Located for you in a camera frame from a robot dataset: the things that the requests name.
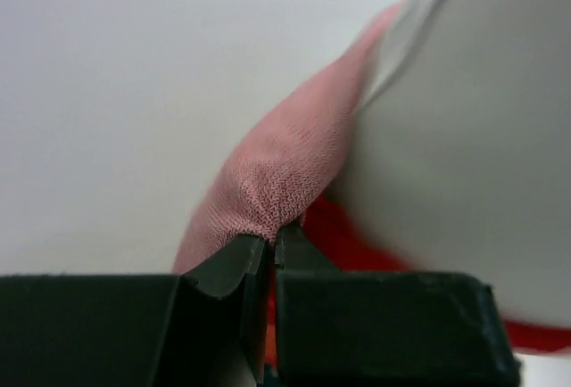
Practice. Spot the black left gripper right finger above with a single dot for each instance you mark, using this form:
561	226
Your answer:
373	328

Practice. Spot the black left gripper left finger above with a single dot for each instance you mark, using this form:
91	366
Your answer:
206	327

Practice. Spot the red and pink pillowcase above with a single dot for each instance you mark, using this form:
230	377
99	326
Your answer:
285	166

